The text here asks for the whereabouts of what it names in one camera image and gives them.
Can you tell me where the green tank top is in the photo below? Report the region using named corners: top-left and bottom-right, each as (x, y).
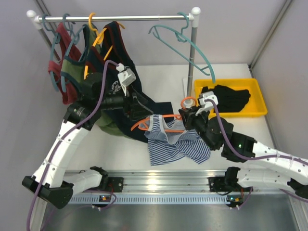
top-left (60, 21), bottom-right (130, 136)

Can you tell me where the black folded garment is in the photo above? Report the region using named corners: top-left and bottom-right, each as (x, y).
top-left (201, 85), bottom-right (251, 113)

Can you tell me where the teal hanger under green top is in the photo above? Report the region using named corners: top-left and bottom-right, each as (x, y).
top-left (61, 21), bottom-right (90, 91)

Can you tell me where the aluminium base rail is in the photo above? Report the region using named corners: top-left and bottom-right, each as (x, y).
top-left (69, 170), bottom-right (280, 207)

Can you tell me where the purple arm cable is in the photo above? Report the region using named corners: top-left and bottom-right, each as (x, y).
top-left (206, 96), bottom-right (308, 205)
top-left (26, 60), bottom-right (121, 231)

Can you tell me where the teal plastic hanger right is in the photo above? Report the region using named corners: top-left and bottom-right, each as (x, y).
top-left (148, 7), bottom-right (216, 83)

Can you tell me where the maroon tank top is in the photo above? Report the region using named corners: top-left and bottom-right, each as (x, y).
top-left (48, 23), bottom-right (78, 105)

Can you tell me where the orange plastic hanger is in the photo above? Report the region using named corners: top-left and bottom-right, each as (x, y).
top-left (130, 97), bottom-right (198, 131)

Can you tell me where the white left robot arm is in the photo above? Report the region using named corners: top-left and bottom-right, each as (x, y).
top-left (22, 69), bottom-right (152, 209)

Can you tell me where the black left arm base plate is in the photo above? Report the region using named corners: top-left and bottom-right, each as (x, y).
top-left (96, 177), bottom-right (124, 193)

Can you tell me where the yellow plastic hanger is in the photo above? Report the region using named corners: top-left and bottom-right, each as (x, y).
top-left (84, 13), bottom-right (125, 80)

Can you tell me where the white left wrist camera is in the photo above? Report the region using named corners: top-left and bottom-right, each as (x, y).
top-left (116, 63), bottom-right (136, 96)

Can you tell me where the silver white clothes rack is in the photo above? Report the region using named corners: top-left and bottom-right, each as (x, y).
top-left (26, 8), bottom-right (201, 102)

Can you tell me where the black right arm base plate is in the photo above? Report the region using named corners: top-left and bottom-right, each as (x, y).
top-left (208, 177), bottom-right (242, 194)

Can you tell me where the teal hanger under maroon top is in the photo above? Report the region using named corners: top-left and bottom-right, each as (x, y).
top-left (42, 13), bottom-right (60, 91)

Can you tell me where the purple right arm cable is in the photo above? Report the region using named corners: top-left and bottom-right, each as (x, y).
top-left (206, 96), bottom-right (308, 205)

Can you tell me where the yellow plastic tray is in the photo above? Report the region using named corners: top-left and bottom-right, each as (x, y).
top-left (194, 78), bottom-right (268, 118)

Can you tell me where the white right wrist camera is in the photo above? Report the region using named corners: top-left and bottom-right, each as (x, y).
top-left (195, 91), bottom-right (218, 115)

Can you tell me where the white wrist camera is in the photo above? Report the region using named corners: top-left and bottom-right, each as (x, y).
top-left (195, 91), bottom-right (218, 115)
top-left (116, 63), bottom-right (136, 96)

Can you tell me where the blue white striped tank top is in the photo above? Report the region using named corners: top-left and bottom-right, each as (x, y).
top-left (141, 115), bottom-right (211, 166)

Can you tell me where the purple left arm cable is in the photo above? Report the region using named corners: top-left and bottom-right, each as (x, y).
top-left (26, 60), bottom-right (121, 231)

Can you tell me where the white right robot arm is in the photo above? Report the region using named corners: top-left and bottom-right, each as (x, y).
top-left (179, 106), bottom-right (308, 202)

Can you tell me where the navy basketball tank top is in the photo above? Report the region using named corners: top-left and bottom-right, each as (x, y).
top-left (86, 21), bottom-right (173, 143)

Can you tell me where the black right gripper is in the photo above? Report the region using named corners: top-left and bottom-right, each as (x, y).
top-left (179, 104), bottom-right (217, 151)

